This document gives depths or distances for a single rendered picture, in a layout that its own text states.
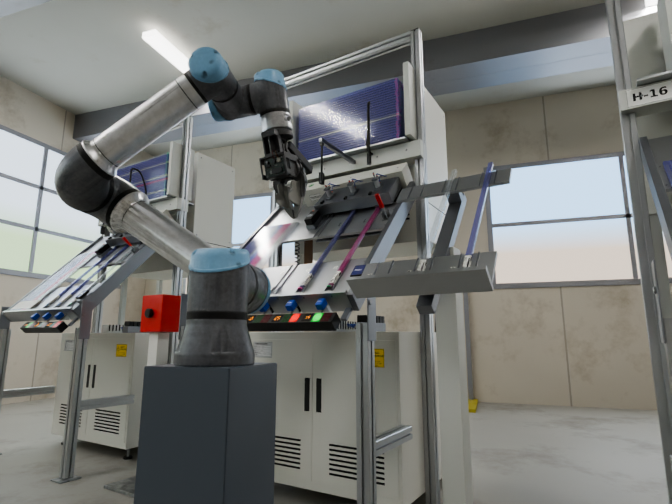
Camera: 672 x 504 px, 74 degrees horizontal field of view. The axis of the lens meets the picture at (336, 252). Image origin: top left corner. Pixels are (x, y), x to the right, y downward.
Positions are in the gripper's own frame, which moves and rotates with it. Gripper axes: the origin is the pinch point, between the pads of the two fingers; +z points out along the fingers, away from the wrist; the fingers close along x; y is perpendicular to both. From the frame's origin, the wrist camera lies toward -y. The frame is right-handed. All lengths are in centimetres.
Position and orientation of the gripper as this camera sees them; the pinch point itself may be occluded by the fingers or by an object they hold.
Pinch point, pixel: (295, 213)
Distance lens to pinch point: 111.8
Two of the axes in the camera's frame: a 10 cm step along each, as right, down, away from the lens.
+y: -4.1, 0.3, -9.1
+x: 9.0, -1.7, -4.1
